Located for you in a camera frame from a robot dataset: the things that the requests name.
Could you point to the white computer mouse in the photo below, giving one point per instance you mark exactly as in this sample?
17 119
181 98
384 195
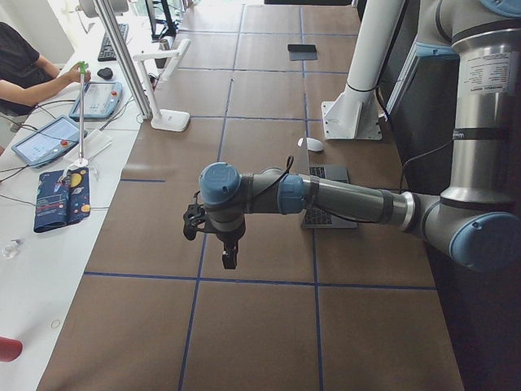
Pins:
311 144

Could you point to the black mouse pad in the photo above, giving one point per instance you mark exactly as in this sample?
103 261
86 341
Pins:
302 52

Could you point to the aluminium frame post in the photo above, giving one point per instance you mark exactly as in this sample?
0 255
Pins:
108 19

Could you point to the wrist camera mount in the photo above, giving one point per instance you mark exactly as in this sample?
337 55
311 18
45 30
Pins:
195 220

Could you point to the white desk lamp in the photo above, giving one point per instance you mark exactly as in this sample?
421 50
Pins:
163 118

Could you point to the person hand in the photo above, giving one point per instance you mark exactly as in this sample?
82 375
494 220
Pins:
74 74

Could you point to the metal rod with green tip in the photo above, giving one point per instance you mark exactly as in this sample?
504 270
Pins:
82 161

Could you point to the black keyboard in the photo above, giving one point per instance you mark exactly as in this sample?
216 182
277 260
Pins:
107 51

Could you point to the near teach pendant tablet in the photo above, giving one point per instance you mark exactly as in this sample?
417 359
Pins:
48 143

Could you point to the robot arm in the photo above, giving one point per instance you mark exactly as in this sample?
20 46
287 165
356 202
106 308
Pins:
471 220

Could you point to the far teach pendant tablet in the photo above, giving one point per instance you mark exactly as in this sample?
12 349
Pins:
101 99

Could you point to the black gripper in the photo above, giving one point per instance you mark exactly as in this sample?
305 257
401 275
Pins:
228 239

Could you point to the seated person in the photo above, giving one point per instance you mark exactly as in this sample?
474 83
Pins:
27 77

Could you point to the black desk mouse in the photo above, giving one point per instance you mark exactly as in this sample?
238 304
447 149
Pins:
105 73

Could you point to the red cylinder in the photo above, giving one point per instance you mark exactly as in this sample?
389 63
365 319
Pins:
10 349

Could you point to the space pattern pencil case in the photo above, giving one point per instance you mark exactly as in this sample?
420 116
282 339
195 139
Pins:
62 199

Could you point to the grey laptop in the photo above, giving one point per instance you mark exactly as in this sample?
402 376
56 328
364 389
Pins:
323 187

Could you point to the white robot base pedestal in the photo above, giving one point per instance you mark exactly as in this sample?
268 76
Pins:
354 113

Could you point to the teach pendant tablet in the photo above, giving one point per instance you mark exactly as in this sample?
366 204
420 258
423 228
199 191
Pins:
101 99
48 143

